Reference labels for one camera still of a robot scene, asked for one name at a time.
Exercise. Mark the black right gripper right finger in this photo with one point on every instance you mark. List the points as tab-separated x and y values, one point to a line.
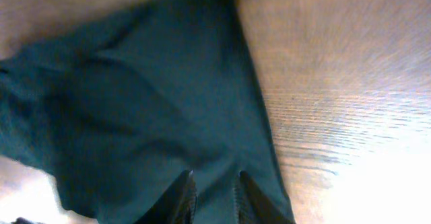
252	206

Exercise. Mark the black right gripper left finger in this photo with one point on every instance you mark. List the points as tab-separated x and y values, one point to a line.
177	205

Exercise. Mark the black trousers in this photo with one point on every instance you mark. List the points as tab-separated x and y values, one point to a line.
120	107

